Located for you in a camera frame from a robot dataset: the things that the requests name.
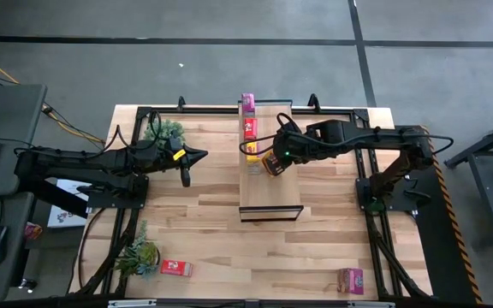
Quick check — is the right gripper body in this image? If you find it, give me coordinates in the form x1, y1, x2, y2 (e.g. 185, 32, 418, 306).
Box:
271, 130, 301, 167

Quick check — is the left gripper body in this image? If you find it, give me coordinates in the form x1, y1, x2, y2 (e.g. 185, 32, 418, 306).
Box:
165, 143, 193, 169

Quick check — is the yellow and brown cereal box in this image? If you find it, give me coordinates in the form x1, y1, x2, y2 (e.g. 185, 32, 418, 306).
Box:
261, 150, 286, 178

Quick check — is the yellow Corn Pops cereal box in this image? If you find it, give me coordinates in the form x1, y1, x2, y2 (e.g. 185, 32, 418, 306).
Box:
245, 140, 262, 165

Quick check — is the black frame wooden shelf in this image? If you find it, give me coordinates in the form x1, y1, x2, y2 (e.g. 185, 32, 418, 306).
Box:
237, 98, 306, 223

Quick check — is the red Froot Loops cereal box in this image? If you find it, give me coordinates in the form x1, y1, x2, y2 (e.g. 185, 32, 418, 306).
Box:
243, 117, 258, 141

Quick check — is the pink Raisin Bran cereal box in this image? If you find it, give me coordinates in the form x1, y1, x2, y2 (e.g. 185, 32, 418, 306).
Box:
241, 92, 257, 118
336, 267, 365, 296

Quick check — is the small red cereal box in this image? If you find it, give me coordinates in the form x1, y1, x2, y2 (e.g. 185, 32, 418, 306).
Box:
160, 258, 194, 278

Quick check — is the green plant in white pot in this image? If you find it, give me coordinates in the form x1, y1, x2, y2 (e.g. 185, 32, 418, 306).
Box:
143, 118, 187, 147

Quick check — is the green succulent plant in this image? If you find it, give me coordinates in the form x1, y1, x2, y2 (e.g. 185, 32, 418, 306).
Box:
115, 219, 162, 280

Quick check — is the white printed sheet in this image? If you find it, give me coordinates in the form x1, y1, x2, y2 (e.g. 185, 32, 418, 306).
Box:
46, 178, 92, 229

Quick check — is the grey desk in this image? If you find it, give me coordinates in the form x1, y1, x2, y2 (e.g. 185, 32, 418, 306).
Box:
0, 84, 49, 303

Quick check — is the black yellow hazard strip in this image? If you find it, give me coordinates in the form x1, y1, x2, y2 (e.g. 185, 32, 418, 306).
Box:
419, 125, 484, 305

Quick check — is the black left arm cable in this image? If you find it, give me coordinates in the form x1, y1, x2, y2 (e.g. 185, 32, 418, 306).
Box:
108, 110, 163, 151

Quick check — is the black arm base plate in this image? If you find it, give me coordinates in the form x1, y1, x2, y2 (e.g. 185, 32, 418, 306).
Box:
86, 175, 150, 210
355, 177, 419, 211

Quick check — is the black rig frame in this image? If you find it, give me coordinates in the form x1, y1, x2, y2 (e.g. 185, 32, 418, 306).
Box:
74, 104, 435, 300

